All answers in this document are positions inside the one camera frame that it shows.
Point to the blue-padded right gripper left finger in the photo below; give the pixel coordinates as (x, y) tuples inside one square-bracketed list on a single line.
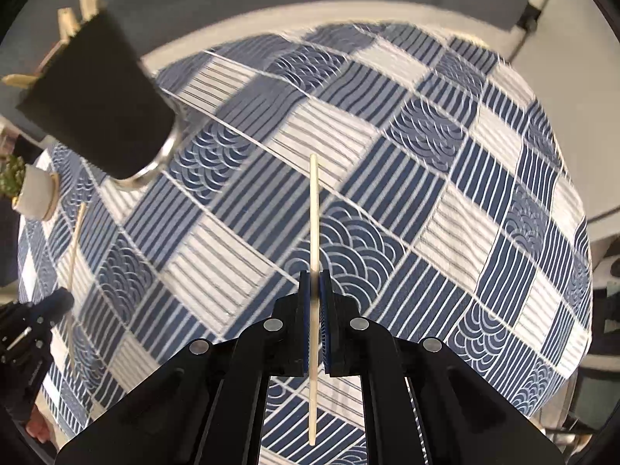
[(207, 403)]

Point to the wooden utensil in cup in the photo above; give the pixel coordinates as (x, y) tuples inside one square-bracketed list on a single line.
[(23, 81), (68, 24)]

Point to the blue white patterned tablecloth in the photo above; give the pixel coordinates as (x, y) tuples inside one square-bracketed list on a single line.
[(445, 211)]

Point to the white potted green plant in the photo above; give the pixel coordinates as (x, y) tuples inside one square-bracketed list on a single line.
[(34, 192)]

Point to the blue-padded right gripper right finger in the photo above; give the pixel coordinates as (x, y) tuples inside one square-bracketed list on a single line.
[(422, 403)]

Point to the wooden chopstick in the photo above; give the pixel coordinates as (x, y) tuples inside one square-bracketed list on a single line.
[(75, 246), (314, 324)]

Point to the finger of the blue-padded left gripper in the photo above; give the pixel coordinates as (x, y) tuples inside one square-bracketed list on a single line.
[(52, 308)]

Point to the black utensil holder cup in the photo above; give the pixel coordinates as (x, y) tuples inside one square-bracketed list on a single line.
[(96, 98)]

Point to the left hand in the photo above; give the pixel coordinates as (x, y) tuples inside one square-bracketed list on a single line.
[(37, 426)]

